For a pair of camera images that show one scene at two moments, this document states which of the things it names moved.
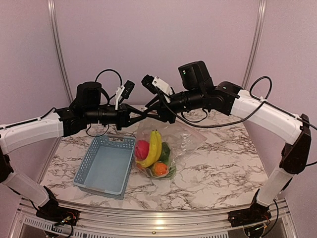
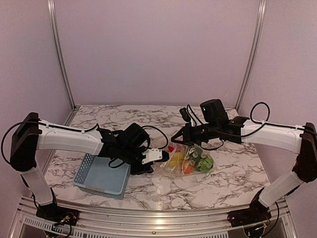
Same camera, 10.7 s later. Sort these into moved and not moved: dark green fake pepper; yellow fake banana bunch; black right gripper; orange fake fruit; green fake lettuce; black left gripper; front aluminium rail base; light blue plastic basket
Moved: black right gripper; dark green fake pepper; green fake lettuce; yellow fake banana bunch; orange fake fruit; black left gripper
Not moved: light blue plastic basket; front aluminium rail base
